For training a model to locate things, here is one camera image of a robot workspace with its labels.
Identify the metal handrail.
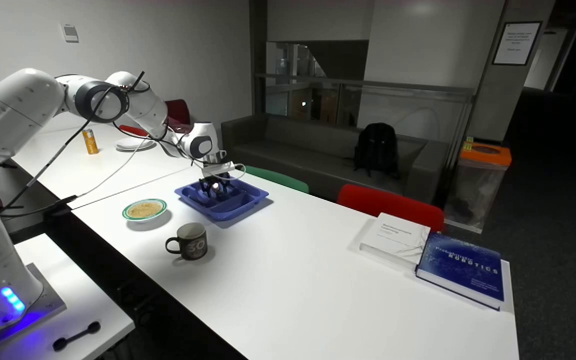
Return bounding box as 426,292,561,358
254,71,476,101

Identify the blue plastic cutlery tray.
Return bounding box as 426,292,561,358
174,173,271,225

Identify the blue hardcover book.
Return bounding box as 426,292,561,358
413,231,508,311

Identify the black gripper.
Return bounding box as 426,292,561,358
195,156,234,200

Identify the white cable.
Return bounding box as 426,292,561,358
66,126,200,208

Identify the framed wall notice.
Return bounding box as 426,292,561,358
492,20,544,68

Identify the black dumbbell shaped tool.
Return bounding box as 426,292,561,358
52,319,102,353

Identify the black cable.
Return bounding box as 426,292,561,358
0,68,147,236

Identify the wall thermostat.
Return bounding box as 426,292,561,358
60,21,81,45

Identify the black backpack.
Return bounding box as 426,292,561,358
351,121,401,179

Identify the bright red chair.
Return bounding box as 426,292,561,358
336,181,446,233

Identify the black printed mug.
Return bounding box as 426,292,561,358
163,220,209,262

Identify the yellow bottle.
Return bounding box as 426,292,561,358
79,128,102,156

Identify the white book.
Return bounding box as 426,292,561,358
346,209,432,271

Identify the dark grey sofa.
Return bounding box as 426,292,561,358
219,111,463,205

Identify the orange lidded bin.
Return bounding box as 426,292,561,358
443,137,513,236

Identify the dark red chair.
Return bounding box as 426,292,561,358
116,98,195,137

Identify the green chair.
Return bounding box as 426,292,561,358
238,164,311,195

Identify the white plate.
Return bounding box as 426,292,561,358
114,135,158,153

